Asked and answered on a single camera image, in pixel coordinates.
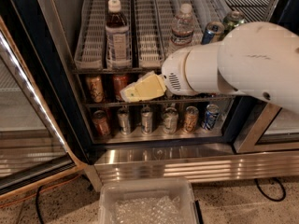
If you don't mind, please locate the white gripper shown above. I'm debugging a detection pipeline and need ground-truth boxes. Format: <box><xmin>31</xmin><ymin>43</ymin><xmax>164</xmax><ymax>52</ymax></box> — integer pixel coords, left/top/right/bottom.
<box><xmin>121</xmin><ymin>47</ymin><xmax>197</xmax><ymax>103</ymax></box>

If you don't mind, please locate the dark drink bottle white cap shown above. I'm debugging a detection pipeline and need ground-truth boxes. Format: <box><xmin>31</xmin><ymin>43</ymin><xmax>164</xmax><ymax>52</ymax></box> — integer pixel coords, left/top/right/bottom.
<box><xmin>106</xmin><ymin>0</ymin><xmax>131</xmax><ymax>69</ymax></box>

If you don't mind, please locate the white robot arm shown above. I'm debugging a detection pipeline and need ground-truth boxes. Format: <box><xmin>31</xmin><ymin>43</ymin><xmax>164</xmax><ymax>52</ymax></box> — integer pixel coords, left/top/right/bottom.
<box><xmin>121</xmin><ymin>21</ymin><xmax>299</xmax><ymax>114</ymax></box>

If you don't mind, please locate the orange can middle shelf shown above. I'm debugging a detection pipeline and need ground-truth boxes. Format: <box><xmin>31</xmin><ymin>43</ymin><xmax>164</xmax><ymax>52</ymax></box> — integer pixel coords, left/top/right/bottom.
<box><xmin>112</xmin><ymin>74</ymin><xmax>130</xmax><ymax>101</ymax></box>

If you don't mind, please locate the brown can bottom shelf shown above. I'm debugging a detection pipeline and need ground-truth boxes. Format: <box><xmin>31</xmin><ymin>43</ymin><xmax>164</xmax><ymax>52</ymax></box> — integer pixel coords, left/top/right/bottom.
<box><xmin>183</xmin><ymin>106</ymin><xmax>199</xmax><ymax>133</ymax></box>

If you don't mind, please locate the tan can middle shelf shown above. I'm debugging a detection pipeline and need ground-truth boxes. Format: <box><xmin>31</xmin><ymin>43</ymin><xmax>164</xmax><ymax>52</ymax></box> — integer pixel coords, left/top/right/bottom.
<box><xmin>86</xmin><ymin>76</ymin><xmax>104</xmax><ymax>103</ymax></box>

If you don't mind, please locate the copper can bottom shelf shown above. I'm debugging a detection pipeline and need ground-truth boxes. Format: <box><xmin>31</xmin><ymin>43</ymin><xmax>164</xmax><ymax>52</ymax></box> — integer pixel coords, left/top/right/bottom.
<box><xmin>93</xmin><ymin>110</ymin><xmax>111</xmax><ymax>136</ymax></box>

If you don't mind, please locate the blue can bottom shelf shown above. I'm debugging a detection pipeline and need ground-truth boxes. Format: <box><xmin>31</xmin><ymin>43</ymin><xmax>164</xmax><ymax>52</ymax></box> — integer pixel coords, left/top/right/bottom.
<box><xmin>202</xmin><ymin>104</ymin><xmax>220</xmax><ymax>131</ymax></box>

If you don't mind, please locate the clear water bottle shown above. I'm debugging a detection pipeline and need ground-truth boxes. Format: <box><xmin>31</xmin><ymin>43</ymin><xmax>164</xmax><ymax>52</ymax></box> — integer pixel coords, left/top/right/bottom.
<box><xmin>166</xmin><ymin>3</ymin><xmax>194</xmax><ymax>57</ymax></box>

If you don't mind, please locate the stainless steel fridge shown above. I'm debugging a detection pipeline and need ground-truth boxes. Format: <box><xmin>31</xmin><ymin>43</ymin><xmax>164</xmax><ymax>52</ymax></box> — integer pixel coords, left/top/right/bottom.
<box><xmin>1</xmin><ymin>0</ymin><xmax>298</xmax><ymax>185</ymax></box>

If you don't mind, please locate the open glass fridge door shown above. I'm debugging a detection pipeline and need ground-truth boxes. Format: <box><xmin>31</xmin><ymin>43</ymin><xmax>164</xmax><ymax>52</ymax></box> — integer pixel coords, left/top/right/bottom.
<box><xmin>0</xmin><ymin>17</ymin><xmax>87</xmax><ymax>201</ymax></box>

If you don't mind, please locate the silver can bottom centre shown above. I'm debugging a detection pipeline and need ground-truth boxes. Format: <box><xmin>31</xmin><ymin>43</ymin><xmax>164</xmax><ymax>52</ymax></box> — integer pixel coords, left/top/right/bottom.
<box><xmin>141</xmin><ymin>106</ymin><xmax>153</xmax><ymax>134</ymax></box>

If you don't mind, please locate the silver patterned can bottom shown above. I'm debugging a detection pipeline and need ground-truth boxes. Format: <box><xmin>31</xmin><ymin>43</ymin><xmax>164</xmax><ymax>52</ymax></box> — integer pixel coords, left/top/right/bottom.
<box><xmin>163</xmin><ymin>107</ymin><xmax>178</xmax><ymax>134</ymax></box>

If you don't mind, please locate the silver can bottom left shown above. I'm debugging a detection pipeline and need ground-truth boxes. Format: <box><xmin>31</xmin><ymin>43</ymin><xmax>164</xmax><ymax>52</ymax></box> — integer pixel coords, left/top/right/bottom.
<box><xmin>117</xmin><ymin>107</ymin><xmax>132</xmax><ymax>135</ymax></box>

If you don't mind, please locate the blue silver energy can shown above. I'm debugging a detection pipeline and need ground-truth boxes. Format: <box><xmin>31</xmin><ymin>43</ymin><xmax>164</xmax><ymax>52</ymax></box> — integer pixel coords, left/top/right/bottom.
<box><xmin>201</xmin><ymin>21</ymin><xmax>224</xmax><ymax>45</ymax></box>

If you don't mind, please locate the green can rear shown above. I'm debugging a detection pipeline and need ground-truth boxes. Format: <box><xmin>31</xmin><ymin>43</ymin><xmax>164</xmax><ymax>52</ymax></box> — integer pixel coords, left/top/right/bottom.
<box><xmin>221</xmin><ymin>10</ymin><xmax>245</xmax><ymax>39</ymax></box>

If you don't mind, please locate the clear plastic bin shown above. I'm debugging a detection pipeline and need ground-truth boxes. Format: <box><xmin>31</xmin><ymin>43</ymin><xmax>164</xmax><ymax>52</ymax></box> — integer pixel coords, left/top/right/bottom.
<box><xmin>98</xmin><ymin>177</ymin><xmax>200</xmax><ymax>224</ymax></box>

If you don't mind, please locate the top wire shelf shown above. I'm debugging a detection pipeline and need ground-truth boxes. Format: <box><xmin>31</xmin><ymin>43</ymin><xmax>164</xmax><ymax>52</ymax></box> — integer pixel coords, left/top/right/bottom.
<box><xmin>74</xmin><ymin>0</ymin><xmax>275</xmax><ymax>71</ymax></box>

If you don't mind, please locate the wire shelf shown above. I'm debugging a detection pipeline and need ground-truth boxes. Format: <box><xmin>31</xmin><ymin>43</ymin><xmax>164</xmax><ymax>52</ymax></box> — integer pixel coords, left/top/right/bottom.
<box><xmin>85</xmin><ymin>94</ymin><xmax>235</xmax><ymax>108</ymax></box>
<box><xmin>74</xmin><ymin>0</ymin><xmax>275</xmax><ymax>71</ymax></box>

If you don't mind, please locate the middle wire shelf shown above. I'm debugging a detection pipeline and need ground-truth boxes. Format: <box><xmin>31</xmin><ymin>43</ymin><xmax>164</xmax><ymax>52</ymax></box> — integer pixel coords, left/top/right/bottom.
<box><xmin>85</xmin><ymin>94</ymin><xmax>235</xmax><ymax>108</ymax></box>

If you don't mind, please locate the orange cable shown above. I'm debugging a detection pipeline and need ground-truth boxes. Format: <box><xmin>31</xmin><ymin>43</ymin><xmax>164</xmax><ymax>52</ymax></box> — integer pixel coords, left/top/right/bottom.
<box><xmin>0</xmin><ymin>174</ymin><xmax>82</xmax><ymax>209</ymax></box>

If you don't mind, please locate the black power cable right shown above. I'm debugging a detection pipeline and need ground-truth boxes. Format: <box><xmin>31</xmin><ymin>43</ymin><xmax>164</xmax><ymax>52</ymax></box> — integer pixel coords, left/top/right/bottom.
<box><xmin>254</xmin><ymin>177</ymin><xmax>287</xmax><ymax>203</ymax></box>

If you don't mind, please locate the black cable left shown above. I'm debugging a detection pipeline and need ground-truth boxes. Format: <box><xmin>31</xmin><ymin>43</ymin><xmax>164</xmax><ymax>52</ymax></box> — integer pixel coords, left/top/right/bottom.
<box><xmin>35</xmin><ymin>184</ymin><xmax>45</xmax><ymax>224</ymax></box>

